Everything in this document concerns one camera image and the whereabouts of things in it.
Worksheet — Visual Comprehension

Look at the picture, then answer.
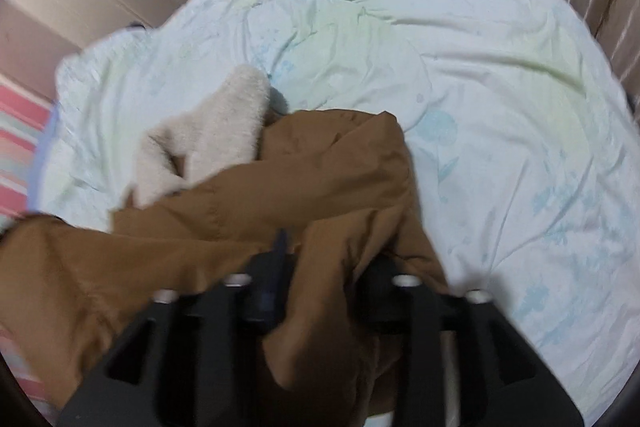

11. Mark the brown puffer jacket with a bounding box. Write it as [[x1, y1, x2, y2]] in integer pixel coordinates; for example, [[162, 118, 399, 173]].
[[0, 63, 452, 417]]

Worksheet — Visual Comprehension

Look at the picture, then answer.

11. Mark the pale floral duvet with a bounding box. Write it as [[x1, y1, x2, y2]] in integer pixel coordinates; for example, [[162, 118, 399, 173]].
[[29, 0, 639, 425]]

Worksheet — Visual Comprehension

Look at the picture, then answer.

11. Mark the light blue bed sheet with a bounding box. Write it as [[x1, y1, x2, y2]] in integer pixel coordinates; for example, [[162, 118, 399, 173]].
[[26, 102, 58, 210]]

